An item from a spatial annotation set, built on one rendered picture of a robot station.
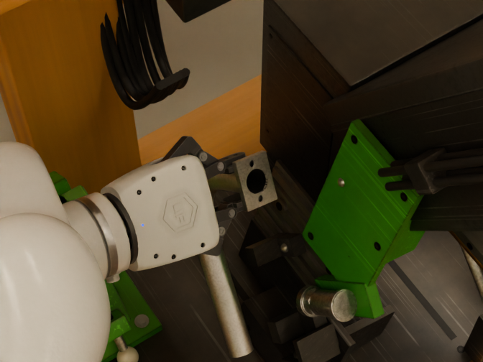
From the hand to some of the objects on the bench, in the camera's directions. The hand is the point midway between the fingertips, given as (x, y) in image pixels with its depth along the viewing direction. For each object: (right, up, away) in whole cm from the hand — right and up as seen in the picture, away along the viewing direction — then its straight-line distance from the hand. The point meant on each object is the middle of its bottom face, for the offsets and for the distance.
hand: (239, 181), depth 111 cm
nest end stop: (+9, -24, +24) cm, 35 cm away
